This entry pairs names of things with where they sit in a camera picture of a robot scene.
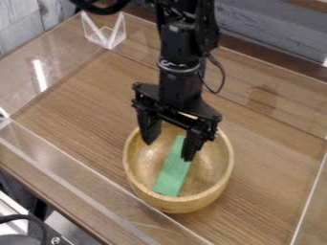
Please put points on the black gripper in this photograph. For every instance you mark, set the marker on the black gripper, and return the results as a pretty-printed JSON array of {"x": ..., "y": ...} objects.
[{"x": 174, "y": 101}]

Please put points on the green rectangular block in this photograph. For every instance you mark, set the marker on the green rectangular block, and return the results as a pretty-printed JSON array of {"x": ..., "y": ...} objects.
[{"x": 174, "y": 172}]

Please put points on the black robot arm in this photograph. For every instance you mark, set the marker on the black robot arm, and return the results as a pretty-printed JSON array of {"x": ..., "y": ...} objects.
[{"x": 190, "y": 36}]

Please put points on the brown wooden bowl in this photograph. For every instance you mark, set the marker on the brown wooden bowl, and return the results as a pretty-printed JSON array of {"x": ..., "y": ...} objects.
[{"x": 207, "y": 178}]

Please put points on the clear acrylic tray wall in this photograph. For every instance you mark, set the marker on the clear acrylic tray wall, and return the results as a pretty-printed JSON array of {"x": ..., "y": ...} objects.
[{"x": 65, "y": 92}]

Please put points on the clear acrylic corner bracket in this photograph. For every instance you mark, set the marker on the clear acrylic corner bracket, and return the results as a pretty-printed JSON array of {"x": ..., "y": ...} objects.
[{"x": 104, "y": 36}]

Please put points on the grey metal frame bracket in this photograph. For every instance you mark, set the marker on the grey metal frame bracket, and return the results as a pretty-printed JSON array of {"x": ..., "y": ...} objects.
[{"x": 64, "y": 233}]

